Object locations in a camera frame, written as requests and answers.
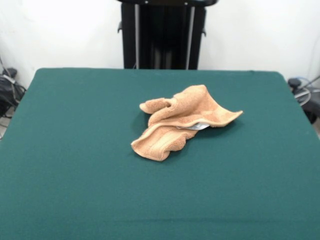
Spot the tan terry towel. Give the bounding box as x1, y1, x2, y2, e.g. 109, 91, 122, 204
130, 84, 244, 162

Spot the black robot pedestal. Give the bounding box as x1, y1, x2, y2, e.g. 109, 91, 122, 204
116, 0, 220, 70

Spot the dark green tablecloth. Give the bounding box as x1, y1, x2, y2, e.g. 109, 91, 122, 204
0, 67, 320, 240

